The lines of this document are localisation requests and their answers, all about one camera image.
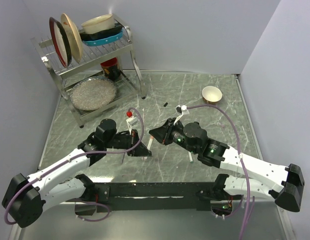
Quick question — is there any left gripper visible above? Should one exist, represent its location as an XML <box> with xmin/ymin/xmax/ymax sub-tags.
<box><xmin>104</xmin><ymin>127</ymin><xmax>151</xmax><ymax>155</ymax></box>

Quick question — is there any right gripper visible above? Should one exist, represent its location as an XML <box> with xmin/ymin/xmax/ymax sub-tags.
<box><xmin>148</xmin><ymin>119</ymin><xmax>198</xmax><ymax>156</ymax></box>

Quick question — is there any pink marker pen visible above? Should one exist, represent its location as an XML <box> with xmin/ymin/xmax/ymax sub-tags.
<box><xmin>147</xmin><ymin>136</ymin><xmax>154</xmax><ymax>151</ymax></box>

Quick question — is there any green marker pen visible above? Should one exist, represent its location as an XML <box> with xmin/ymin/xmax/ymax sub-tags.
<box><xmin>188</xmin><ymin>152</ymin><xmax>194</xmax><ymax>163</ymax></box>

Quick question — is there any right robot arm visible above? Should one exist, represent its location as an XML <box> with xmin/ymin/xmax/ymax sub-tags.
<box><xmin>149</xmin><ymin>118</ymin><xmax>305</xmax><ymax>213</ymax></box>

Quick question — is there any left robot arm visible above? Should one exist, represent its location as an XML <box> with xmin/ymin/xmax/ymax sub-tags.
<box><xmin>2</xmin><ymin>119</ymin><xmax>152</xmax><ymax>228</ymax></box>

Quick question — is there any black base bar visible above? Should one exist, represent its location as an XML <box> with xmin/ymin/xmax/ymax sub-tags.
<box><xmin>74</xmin><ymin>181</ymin><xmax>243</xmax><ymax>216</ymax></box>

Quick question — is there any small cream bowl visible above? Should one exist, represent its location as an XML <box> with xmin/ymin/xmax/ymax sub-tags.
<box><xmin>202</xmin><ymin>86</ymin><xmax>223</xmax><ymax>104</ymax></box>

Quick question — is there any clear glass plate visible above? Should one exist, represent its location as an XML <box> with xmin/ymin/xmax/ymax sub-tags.
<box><xmin>69</xmin><ymin>76</ymin><xmax>117</xmax><ymax>111</ymax></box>

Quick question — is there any red black cup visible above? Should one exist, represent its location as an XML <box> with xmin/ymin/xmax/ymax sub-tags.
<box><xmin>100</xmin><ymin>57</ymin><xmax>121</xmax><ymax>81</ymax></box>

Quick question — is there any steel dish rack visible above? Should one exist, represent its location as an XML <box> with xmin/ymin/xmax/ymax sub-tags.
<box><xmin>31</xmin><ymin>14</ymin><xmax>147</xmax><ymax>128</ymax></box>

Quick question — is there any blue dotted dish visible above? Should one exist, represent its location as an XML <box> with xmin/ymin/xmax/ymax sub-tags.
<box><xmin>82</xmin><ymin>31</ymin><xmax>123</xmax><ymax>47</ymax></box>

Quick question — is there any black tray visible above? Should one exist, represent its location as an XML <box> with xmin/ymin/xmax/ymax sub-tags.
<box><xmin>80</xmin><ymin>23</ymin><xmax>123</xmax><ymax>41</ymax></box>

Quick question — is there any beige plate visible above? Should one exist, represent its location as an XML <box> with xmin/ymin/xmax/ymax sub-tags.
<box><xmin>60</xmin><ymin>13</ymin><xmax>83</xmax><ymax>64</ymax></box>

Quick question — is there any cream bowl on rack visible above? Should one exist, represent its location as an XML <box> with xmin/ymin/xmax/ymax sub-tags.
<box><xmin>81</xmin><ymin>14</ymin><xmax>115</xmax><ymax>34</ymax></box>

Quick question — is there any red black rimmed plate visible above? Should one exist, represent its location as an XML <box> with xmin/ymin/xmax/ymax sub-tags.
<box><xmin>49</xmin><ymin>17</ymin><xmax>72</xmax><ymax>69</ymax></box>

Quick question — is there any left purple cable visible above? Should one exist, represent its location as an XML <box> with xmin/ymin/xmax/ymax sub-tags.
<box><xmin>4</xmin><ymin>107</ymin><xmax>145</xmax><ymax>225</ymax></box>

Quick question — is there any purple cable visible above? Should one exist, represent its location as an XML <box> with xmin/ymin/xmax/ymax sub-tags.
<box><xmin>186</xmin><ymin>104</ymin><xmax>255</xmax><ymax>240</ymax></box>
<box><xmin>4</xmin><ymin>107</ymin><xmax>145</xmax><ymax>225</ymax></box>

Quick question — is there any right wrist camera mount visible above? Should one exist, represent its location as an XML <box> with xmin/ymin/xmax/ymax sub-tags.
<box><xmin>173</xmin><ymin>105</ymin><xmax>190</xmax><ymax>125</ymax></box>

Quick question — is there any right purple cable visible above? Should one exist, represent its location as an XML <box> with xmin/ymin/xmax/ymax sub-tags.
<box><xmin>186</xmin><ymin>104</ymin><xmax>255</xmax><ymax>240</ymax></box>

